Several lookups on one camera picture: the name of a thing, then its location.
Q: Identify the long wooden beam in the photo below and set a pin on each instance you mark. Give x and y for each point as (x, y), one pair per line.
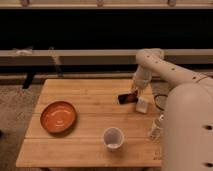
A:
(98, 57)

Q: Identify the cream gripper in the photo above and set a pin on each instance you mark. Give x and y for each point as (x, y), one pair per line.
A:
(141, 79)

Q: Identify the white plastic cup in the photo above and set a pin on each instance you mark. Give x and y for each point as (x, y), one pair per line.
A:
(113, 138)

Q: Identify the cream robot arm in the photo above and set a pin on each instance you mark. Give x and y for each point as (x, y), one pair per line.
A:
(187, 140)

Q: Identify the white sponge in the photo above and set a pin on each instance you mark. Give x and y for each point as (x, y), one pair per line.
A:
(142, 105)

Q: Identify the wooden table board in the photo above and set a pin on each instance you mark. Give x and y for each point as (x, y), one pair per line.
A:
(98, 109)

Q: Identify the orange bowl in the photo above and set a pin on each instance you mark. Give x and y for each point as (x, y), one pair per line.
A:
(58, 117)

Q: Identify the black sponge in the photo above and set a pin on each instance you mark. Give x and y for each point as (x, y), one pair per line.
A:
(122, 98)

